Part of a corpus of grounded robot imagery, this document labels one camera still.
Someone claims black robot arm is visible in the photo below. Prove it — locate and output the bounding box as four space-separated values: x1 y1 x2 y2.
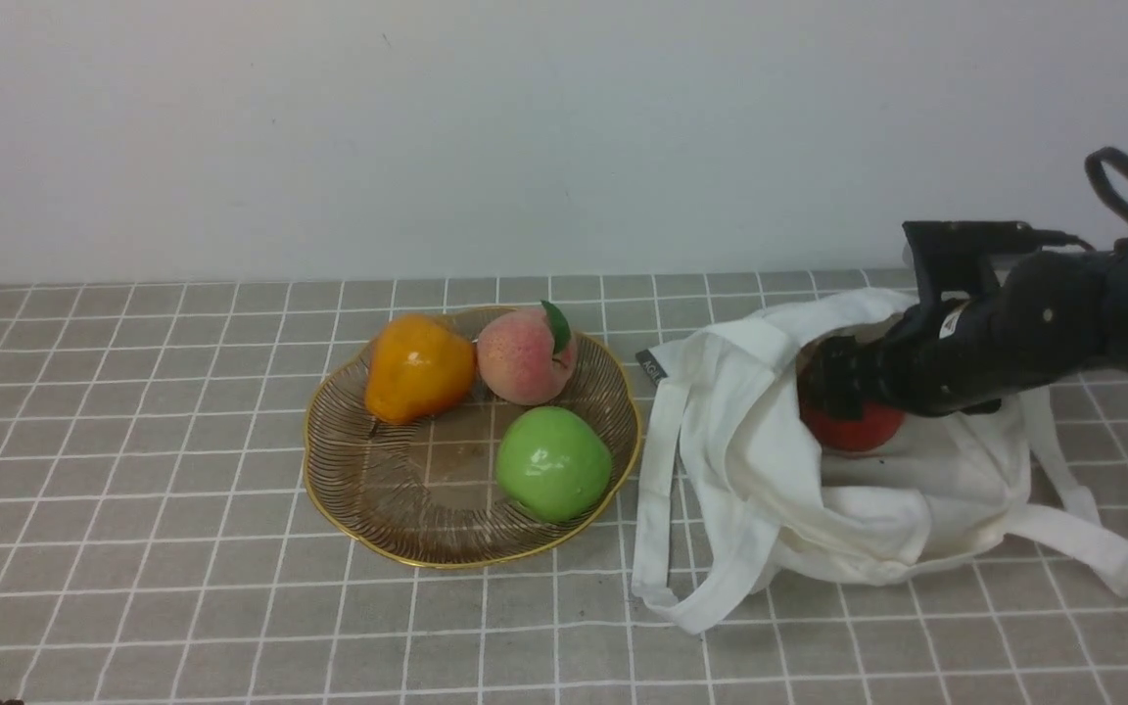
797 252 1128 420

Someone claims green apple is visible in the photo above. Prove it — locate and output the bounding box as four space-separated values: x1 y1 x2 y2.
495 406 613 525

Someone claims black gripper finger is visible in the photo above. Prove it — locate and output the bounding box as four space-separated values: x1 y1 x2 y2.
800 338 883 421

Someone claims grey checked tablecloth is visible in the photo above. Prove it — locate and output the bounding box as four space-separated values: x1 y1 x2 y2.
0 268 1128 704

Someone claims orange yellow pear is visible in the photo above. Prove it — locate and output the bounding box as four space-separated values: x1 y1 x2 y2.
364 312 476 428

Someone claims white cloth tote bag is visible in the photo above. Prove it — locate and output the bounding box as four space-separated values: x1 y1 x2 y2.
631 287 1128 635

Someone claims red apple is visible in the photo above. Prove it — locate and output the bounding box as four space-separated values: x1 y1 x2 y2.
797 400 906 452

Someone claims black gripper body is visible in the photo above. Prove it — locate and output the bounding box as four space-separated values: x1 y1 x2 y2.
872 253 1107 418

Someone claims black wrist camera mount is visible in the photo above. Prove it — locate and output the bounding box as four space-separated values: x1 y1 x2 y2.
904 220 1038 306

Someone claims pink peach with leaf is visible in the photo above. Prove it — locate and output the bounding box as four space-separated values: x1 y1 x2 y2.
476 301 578 406

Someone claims gold-rimmed glass fruit plate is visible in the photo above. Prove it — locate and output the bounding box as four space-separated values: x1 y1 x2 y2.
302 331 643 570

